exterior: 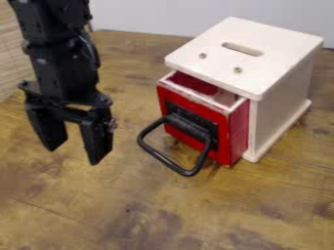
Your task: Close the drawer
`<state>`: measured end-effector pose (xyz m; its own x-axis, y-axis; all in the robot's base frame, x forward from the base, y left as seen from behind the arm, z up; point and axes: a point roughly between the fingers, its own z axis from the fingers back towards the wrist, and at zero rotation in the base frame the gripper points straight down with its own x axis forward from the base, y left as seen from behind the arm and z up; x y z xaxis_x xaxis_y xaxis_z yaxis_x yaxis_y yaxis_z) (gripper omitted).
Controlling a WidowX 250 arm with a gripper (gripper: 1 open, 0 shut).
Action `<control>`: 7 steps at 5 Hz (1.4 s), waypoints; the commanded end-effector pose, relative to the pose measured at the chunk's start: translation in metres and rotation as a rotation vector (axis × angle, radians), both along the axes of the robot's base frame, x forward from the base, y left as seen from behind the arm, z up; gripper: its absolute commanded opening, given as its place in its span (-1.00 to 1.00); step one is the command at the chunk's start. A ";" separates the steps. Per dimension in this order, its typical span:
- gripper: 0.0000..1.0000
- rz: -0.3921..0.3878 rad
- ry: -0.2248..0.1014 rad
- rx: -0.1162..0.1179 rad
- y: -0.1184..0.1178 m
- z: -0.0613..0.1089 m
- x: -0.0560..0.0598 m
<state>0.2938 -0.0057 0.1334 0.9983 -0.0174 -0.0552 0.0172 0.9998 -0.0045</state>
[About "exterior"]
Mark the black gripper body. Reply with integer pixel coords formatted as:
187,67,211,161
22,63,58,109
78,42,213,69
20,30,113,126

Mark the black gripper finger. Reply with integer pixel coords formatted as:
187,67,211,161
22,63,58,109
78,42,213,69
26,105,68,151
80,118,116,165

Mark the black metal drawer handle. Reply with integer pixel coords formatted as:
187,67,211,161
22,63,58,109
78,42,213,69
136,112,217,178

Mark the red drawer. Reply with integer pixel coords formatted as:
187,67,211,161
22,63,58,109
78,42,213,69
156,70,251,166

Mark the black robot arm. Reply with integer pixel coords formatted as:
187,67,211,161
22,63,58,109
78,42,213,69
8,0,114,165

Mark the white wooden drawer box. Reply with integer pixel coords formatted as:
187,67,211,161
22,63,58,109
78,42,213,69
164,17,323,162

